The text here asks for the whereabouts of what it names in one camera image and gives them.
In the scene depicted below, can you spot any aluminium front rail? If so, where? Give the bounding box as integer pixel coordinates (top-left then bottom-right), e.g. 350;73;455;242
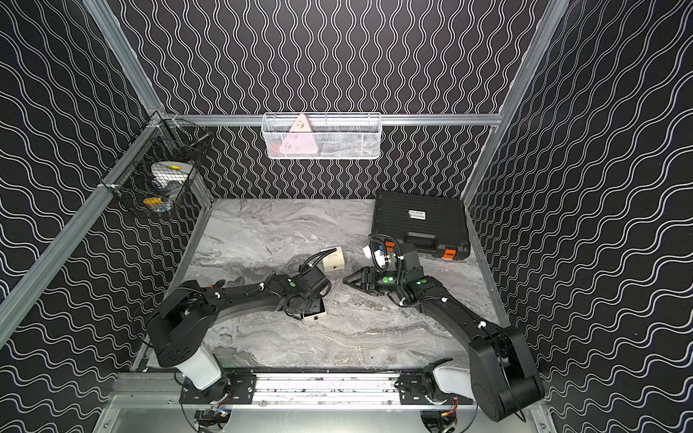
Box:
110;372;542;408

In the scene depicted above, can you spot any black wire corner basket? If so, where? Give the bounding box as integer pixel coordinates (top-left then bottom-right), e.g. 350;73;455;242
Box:
105;117;212;219

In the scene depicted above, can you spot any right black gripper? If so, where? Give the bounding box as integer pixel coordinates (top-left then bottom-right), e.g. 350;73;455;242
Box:
343;268;406;293

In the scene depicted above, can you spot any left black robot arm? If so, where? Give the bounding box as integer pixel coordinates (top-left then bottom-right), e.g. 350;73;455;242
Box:
145;268;332;391

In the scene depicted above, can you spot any black plastic tool case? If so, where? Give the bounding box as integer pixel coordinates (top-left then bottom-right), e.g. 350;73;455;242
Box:
372;191;471;261

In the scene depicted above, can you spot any white wire wall basket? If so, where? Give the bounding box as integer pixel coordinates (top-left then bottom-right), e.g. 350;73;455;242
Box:
261;112;383;160

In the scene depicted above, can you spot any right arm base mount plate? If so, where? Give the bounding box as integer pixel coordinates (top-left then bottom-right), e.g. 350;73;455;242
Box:
393;373;474;406

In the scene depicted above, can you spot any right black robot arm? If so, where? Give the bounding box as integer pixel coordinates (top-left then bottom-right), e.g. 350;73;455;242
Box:
343;244;545;421

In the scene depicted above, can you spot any pink triangular card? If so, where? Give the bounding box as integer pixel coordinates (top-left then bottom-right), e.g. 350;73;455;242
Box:
279;113;319;157

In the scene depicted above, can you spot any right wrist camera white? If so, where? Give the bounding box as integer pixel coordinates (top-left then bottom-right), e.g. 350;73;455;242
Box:
363;244;390;271

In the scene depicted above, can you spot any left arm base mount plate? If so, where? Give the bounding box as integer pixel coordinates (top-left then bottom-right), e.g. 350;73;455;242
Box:
179;373;257;406

